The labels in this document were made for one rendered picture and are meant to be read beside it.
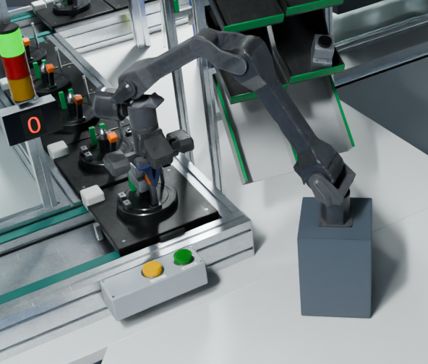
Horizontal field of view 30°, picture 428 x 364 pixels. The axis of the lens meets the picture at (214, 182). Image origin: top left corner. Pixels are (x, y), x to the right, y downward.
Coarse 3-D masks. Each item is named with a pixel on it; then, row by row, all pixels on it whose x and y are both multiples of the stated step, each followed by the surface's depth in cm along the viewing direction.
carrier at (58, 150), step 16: (128, 128) 212; (64, 144) 204; (80, 144) 207; (96, 144) 202; (128, 144) 201; (64, 160) 201; (80, 160) 198; (96, 160) 196; (64, 176) 196; (80, 176) 194; (96, 176) 193; (112, 176) 193
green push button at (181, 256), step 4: (176, 252) 165; (180, 252) 165; (184, 252) 165; (188, 252) 164; (176, 256) 164; (180, 256) 164; (184, 256) 163; (188, 256) 163; (176, 260) 163; (180, 260) 163; (184, 260) 163; (188, 260) 163
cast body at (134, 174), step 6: (132, 168) 174; (132, 174) 176; (138, 174) 174; (144, 174) 175; (132, 180) 177; (138, 180) 174; (144, 180) 174; (138, 186) 175; (144, 186) 175; (156, 186) 176
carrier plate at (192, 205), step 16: (176, 176) 190; (112, 192) 187; (192, 192) 183; (96, 208) 182; (112, 208) 181; (176, 208) 179; (192, 208) 178; (208, 208) 177; (112, 224) 176; (128, 224) 175; (144, 224) 175; (160, 224) 174; (176, 224) 174; (192, 224) 174; (112, 240) 171; (128, 240) 170; (144, 240) 170
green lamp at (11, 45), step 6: (18, 30) 159; (0, 36) 158; (6, 36) 158; (12, 36) 158; (18, 36) 159; (0, 42) 159; (6, 42) 159; (12, 42) 159; (18, 42) 160; (0, 48) 160; (6, 48) 159; (12, 48) 160; (18, 48) 160; (24, 48) 162; (0, 54) 162; (6, 54) 160; (12, 54) 160; (18, 54) 161
